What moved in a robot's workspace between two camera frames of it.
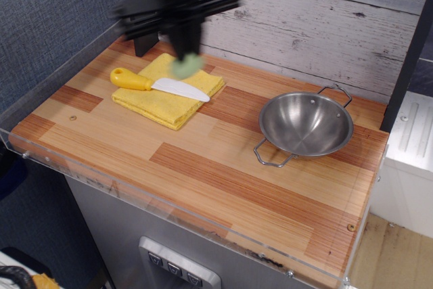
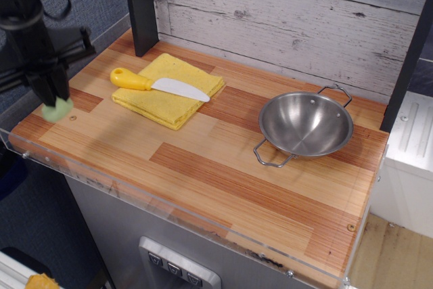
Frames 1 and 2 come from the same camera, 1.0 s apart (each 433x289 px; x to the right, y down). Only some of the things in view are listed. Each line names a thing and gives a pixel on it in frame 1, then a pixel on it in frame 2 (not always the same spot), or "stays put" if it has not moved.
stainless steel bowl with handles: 303,124 stays put
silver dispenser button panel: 164,267 stays put
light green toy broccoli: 187,68 → 61,109
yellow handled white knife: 124,78 stays put
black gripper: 174,0 → 43,48
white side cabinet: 402,193 stays put
